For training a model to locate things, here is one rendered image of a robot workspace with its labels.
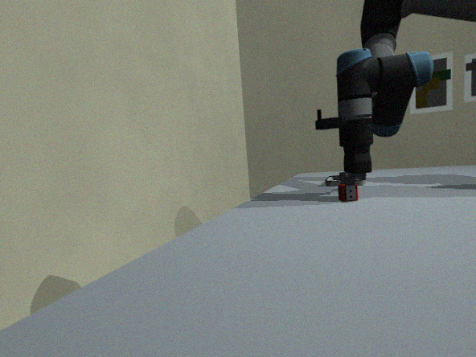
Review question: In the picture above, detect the red cube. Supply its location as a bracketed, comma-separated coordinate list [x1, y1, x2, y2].
[338, 184, 358, 202]

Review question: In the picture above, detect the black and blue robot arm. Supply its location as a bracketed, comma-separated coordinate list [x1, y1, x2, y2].
[336, 0, 476, 137]

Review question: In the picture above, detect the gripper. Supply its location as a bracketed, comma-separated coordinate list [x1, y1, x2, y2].
[315, 98, 374, 201]

